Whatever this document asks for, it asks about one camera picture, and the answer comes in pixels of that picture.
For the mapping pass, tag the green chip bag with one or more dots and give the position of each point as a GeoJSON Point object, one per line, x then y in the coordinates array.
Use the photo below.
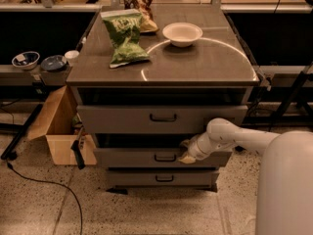
{"type": "Point", "coordinates": [123, 27]}

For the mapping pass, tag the white paper bowl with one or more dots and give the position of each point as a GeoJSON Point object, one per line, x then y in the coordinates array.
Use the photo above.
{"type": "Point", "coordinates": [182, 34]}

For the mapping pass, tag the black tool handle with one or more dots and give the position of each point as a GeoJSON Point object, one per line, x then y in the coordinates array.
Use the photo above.
{"type": "Point", "coordinates": [76, 150]}

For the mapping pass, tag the blue rimmed ceramic bowl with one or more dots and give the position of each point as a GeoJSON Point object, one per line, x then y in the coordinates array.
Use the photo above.
{"type": "Point", "coordinates": [26, 61]}

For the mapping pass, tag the dark blue bowl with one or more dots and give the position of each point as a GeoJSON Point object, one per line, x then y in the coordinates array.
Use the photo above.
{"type": "Point", "coordinates": [54, 63]}

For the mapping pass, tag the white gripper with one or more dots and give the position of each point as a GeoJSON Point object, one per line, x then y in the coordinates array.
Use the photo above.
{"type": "Point", "coordinates": [195, 149]}

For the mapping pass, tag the grey drawer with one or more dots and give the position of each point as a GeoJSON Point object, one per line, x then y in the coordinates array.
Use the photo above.
{"type": "Point", "coordinates": [153, 158]}
{"type": "Point", "coordinates": [189, 178]}
{"type": "Point", "coordinates": [155, 119]}

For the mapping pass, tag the grey drawer cabinet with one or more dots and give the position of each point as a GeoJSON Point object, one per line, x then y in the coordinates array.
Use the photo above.
{"type": "Point", "coordinates": [212, 72]}

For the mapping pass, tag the black metal leg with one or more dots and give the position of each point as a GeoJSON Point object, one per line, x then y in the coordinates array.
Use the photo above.
{"type": "Point", "coordinates": [19, 132]}

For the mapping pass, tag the grey bottom drawer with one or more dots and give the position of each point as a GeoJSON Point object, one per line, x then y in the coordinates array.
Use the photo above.
{"type": "Point", "coordinates": [189, 178]}

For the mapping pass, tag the brown chip bag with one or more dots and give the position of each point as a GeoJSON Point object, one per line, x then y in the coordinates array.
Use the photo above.
{"type": "Point", "coordinates": [143, 6]}

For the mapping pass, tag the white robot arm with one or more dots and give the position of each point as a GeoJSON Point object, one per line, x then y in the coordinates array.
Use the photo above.
{"type": "Point", "coordinates": [285, 184]}

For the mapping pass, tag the small white cup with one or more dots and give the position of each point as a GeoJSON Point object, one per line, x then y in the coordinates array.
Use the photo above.
{"type": "Point", "coordinates": [72, 56]}

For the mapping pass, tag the open cardboard box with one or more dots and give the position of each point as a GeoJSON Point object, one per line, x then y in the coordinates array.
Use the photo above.
{"type": "Point", "coordinates": [54, 123]}

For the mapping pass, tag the grey top drawer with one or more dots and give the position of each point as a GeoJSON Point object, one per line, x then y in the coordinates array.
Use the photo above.
{"type": "Point", "coordinates": [155, 119]}

